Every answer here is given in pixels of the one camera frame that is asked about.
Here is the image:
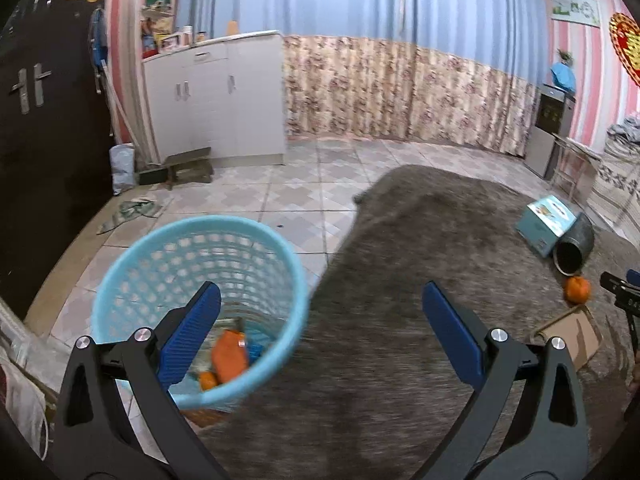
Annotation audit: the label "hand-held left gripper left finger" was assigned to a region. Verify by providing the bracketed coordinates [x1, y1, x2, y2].
[47, 281, 222, 480]

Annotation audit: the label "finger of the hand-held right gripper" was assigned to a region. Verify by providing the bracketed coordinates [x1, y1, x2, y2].
[599, 270, 640, 318]

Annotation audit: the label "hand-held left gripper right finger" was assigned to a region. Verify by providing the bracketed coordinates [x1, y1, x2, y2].
[415, 281, 591, 480]

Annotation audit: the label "teal plastic basket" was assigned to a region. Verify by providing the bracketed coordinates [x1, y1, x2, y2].
[91, 215, 310, 411]

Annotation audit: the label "small orange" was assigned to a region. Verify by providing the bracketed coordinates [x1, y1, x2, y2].
[564, 276, 592, 305]

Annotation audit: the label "flat cardboard piece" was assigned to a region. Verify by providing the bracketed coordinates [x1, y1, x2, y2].
[531, 305, 603, 372]

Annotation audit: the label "black ribbed cup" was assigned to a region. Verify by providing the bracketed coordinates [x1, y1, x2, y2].
[552, 212, 596, 277]

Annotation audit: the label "grey shaggy rug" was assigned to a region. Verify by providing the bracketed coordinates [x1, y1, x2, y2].
[197, 164, 640, 480]

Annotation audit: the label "teal cardboard box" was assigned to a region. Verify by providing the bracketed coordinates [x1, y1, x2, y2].
[515, 195, 581, 257]

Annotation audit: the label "patterned blanket covered stack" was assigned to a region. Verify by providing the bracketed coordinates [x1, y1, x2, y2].
[590, 140, 640, 231]

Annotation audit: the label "green floor cloth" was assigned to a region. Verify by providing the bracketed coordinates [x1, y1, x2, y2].
[97, 199, 161, 235]

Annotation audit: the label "small folding table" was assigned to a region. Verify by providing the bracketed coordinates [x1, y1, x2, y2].
[550, 132, 603, 201]

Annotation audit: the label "pile of clothes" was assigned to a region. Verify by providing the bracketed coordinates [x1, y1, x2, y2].
[607, 116, 640, 148]

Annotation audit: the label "dark small box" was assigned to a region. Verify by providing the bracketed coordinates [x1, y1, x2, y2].
[137, 165, 171, 186]

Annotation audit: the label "small wooden stool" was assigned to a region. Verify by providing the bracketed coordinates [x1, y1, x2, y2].
[162, 147, 215, 191]

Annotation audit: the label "grey water dispenser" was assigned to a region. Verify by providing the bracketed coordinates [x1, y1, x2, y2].
[524, 84, 577, 180]

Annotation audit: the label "grey sack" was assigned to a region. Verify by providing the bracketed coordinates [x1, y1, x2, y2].
[110, 143, 138, 196]

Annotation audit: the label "white woven sack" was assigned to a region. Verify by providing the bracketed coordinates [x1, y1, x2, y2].
[0, 300, 51, 461]

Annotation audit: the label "blue cloth bundle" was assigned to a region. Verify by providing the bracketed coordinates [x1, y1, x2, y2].
[550, 62, 577, 93]

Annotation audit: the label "black door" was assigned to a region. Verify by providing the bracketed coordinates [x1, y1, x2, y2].
[0, 0, 113, 321]

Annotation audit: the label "white cabinet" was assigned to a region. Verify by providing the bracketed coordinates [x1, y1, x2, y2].
[141, 30, 288, 167]

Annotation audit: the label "blue and floral curtain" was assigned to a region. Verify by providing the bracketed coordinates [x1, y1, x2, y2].
[172, 0, 551, 157]

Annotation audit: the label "assorted bottles and boxes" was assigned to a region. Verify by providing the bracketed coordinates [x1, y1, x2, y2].
[140, 5, 208, 58]

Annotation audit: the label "wooden broom handle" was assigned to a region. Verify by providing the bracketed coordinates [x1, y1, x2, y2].
[97, 60, 161, 166]

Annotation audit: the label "red heart wall ornament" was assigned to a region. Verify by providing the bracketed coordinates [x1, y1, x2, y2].
[609, 12, 640, 86]

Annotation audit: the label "white wall banner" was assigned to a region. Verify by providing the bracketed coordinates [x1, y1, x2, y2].
[550, 0, 601, 26]

